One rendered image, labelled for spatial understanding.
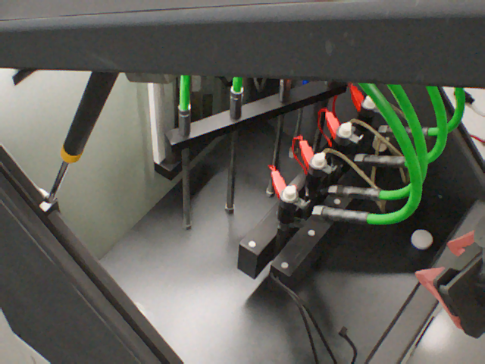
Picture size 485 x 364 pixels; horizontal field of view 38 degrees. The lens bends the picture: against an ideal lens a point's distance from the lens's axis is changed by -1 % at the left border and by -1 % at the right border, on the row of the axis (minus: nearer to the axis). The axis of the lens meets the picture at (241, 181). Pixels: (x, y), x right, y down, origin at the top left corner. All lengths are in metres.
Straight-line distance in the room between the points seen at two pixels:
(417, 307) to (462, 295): 0.49
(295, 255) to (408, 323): 0.21
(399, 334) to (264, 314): 0.25
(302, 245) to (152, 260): 0.30
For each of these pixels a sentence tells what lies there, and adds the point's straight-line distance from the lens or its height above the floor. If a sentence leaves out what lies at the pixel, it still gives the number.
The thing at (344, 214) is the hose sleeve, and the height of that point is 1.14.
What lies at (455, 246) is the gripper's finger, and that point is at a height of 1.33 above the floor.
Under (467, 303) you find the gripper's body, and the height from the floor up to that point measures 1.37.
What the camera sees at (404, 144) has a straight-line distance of 0.85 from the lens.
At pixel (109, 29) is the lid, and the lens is 0.39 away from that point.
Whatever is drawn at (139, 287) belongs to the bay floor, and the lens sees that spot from 1.28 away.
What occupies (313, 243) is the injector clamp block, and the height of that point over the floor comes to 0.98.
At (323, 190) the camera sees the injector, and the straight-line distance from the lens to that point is 1.13.
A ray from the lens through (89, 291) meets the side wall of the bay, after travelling 0.82.
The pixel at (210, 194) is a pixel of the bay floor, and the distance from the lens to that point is 1.39.
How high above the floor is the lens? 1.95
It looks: 53 degrees down
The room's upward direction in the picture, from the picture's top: 5 degrees clockwise
